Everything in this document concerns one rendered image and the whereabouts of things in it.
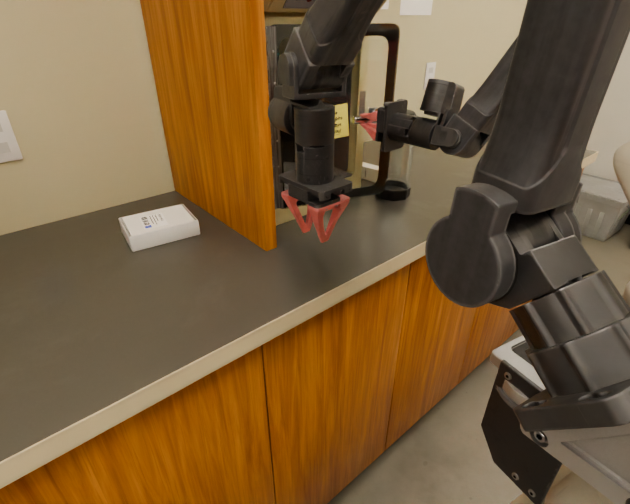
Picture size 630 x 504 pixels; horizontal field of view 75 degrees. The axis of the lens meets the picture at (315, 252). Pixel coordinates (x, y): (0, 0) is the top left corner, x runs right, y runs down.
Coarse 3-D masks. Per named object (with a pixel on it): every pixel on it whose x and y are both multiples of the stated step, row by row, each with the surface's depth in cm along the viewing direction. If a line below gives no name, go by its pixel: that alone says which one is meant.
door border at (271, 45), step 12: (276, 48) 83; (276, 60) 84; (276, 72) 85; (276, 84) 86; (276, 132) 91; (276, 144) 92; (276, 156) 94; (276, 168) 95; (276, 180) 97; (276, 192) 98; (276, 204) 100
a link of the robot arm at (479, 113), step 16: (512, 48) 67; (496, 80) 69; (480, 96) 71; (496, 96) 69; (464, 112) 73; (480, 112) 71; (496, 112) 70; (464, 128) 73; (480, 128) 72; (464, 144) 73; (480, 144) 76
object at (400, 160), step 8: (408, 144) 110; (392, 152) 111; (400, 152) 111; (408, 152) 112; (392, 160) 112; (400, 160) 112; (408, 160) 113; (392, 168) 113; (400, 168) 113; (408, 168) 114; (392, 176) 114; (400, 176) 114; (408, 176) 116; (392, 184) 116; (400, 184) 116; (408, 184) 118
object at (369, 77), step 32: (288, 32) 82; (384, 32) 89; (384, 64) 93; (352, 96) 94; (384, 96) 96; (352, 128) 97; (288, 160) 95; (352, 160) 101; (384, 160) 105; (352, 192) 106
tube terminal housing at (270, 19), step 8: (264, 16) 81; (272, 16) 82; (280, 16) 83; (288, 16) 84; (296, 16) 85; (272, 24) 82; (280, 208) 103; (288, 208) 104; (304, 208) 108; (280, 216) 104; (288, 216) 106
